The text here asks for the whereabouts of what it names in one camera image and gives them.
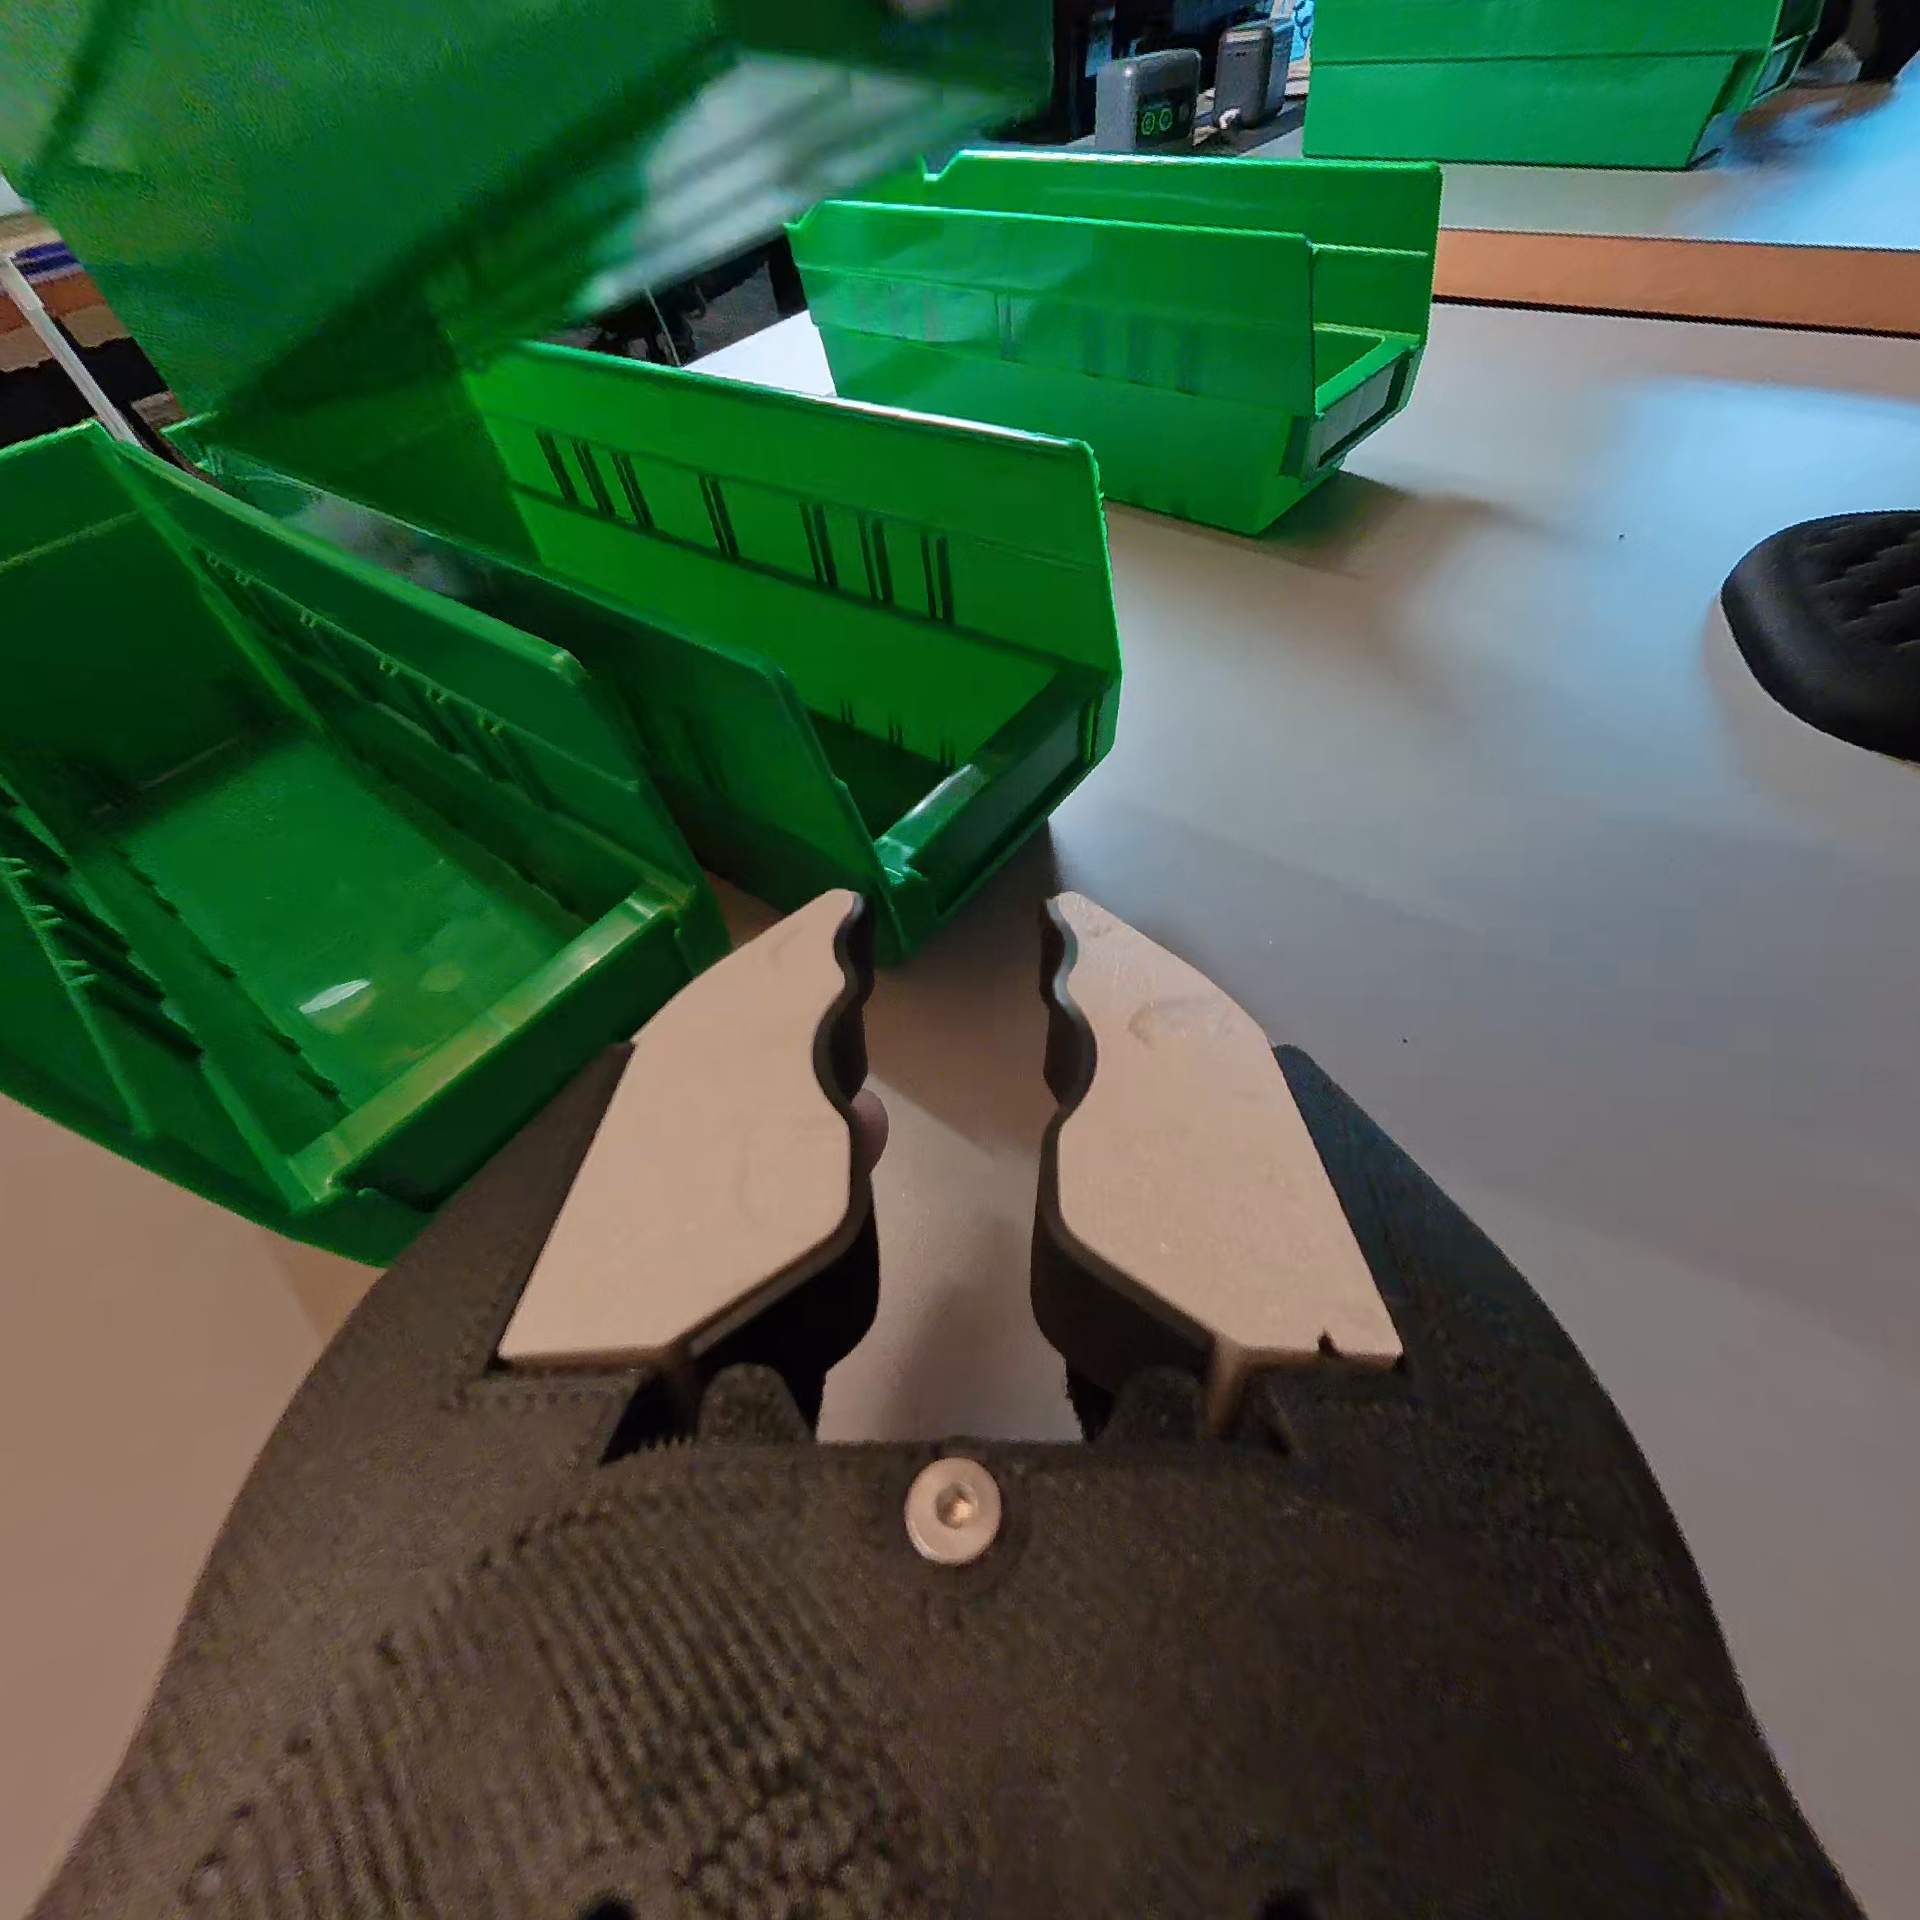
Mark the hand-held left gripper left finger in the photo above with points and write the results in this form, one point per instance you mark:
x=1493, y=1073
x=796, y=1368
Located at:
x=706, y=1186

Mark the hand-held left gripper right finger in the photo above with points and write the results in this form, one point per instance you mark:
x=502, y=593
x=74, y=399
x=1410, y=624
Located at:
x=1200, y=1186

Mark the green plastic bin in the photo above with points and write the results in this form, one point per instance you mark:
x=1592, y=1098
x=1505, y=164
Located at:
x=300, y=152
x=375, y=902
x=901, y=497
x=1125, y=406

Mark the person's left hand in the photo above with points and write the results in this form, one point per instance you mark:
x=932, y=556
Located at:
x=868, y=1133

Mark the black chair armrest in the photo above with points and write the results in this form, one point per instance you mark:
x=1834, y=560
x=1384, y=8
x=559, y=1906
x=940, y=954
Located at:
x=1846, y=631

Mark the wood-edged white table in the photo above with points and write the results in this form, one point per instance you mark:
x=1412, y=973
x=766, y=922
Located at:
x=1650, y=277

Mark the white board stand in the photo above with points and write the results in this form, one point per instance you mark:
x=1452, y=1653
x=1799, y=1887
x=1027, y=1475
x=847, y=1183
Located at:
x=66, y=340

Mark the grey device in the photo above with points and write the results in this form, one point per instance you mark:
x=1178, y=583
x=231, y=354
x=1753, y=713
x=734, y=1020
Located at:
x=1253, y=68
x=1149, y=104

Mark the stack of green bins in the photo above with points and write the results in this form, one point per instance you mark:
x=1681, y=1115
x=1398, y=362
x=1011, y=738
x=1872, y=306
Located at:
x=1501, y=113

